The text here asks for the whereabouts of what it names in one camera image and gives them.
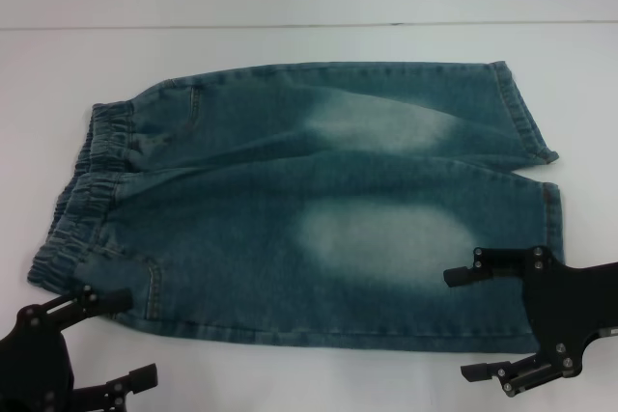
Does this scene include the blue denim shorts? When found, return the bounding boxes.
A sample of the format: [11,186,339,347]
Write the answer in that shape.
[26,60,564,350]

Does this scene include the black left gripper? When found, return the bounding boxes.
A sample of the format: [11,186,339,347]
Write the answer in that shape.
[0,286,159,412]

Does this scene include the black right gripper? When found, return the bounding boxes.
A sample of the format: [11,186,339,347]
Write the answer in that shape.
[443,246,618,401]

